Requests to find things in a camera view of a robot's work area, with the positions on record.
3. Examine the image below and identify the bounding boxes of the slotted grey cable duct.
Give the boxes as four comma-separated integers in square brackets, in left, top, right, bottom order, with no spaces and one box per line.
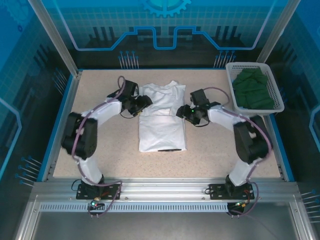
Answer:
[39,202,230,213]

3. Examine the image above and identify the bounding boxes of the aluminium mounting rail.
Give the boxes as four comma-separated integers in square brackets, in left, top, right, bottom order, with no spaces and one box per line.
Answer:
[32,177,300,201]

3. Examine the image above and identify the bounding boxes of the white plastic basket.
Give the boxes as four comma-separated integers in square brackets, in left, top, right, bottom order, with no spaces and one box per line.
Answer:
[225,61,286,116]

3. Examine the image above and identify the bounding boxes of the white t-shirt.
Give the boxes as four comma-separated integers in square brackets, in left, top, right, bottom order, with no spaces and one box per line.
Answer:
[138,79,188,153]

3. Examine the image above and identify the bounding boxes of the dark green t-shirt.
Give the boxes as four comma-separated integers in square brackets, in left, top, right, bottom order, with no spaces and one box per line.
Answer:
[232,68,275,110]

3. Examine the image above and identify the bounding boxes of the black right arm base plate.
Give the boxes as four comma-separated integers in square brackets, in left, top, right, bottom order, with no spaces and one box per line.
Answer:
[208,183,256,201]

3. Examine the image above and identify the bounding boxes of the steel lower shelf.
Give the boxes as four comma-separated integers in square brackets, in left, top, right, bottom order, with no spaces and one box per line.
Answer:
[13,194,312,240]

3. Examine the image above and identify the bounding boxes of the cable connector with LED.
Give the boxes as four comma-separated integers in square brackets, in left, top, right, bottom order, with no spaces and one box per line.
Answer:
[233,199,252,210]
[86,196,105,211]

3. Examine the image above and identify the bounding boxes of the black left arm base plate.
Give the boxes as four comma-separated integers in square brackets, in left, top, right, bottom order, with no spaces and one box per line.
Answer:
[76,183,122,201]

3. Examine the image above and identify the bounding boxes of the aluminium frame post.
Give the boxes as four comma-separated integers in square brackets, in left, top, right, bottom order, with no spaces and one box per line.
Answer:
[251,0,303,77]
[26,0,83,77]

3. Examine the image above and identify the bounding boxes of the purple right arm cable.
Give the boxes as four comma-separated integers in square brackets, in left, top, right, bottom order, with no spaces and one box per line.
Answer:
[203,86,273,219]

